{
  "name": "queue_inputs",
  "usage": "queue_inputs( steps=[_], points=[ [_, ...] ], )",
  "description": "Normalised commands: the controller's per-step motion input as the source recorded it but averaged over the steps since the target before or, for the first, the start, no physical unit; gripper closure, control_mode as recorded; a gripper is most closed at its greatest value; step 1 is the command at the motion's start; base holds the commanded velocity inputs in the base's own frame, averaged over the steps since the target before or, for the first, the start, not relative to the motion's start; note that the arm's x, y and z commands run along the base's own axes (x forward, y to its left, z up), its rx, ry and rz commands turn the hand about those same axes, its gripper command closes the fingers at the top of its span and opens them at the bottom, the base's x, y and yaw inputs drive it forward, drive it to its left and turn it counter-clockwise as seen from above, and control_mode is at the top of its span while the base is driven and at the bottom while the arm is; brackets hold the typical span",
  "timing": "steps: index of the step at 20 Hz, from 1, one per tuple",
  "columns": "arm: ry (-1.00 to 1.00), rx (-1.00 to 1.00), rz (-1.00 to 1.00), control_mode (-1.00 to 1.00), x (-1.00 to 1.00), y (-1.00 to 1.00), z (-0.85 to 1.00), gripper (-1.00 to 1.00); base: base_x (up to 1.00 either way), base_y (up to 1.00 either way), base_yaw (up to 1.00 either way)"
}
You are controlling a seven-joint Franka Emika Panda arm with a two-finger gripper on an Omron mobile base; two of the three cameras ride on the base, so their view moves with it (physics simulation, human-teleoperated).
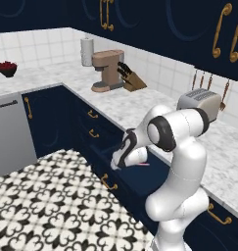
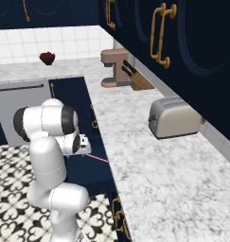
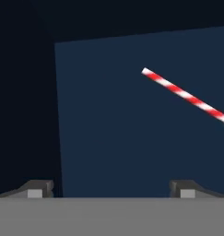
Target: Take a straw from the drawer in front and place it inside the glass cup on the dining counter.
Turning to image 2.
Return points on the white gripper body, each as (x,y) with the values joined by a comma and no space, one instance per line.
(84,149)

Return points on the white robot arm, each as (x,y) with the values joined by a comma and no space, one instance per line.
(45,157)

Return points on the navy open drawer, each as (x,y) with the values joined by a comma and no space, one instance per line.
(88,175)

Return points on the navy base cupboard door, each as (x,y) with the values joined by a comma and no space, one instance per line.
(74,94)

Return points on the grey dishwasher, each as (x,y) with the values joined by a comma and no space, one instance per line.
(20,105)

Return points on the navy base cupboard front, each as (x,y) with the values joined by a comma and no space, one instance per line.
(119,220)

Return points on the brown coffee machine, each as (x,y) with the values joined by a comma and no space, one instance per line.
(114,67)

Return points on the wooden knife block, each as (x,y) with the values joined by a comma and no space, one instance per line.
(138,78)

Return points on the grey and beige toaster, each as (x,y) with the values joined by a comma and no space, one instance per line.
(173,118)

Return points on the red flowers in dark bowl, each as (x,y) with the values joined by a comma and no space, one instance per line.
(47,57)

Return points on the navy wall cupboard door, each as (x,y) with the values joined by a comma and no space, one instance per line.
(118,22)
(201,47)

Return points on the navy wall cupboard run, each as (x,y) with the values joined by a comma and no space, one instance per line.
(56,12)

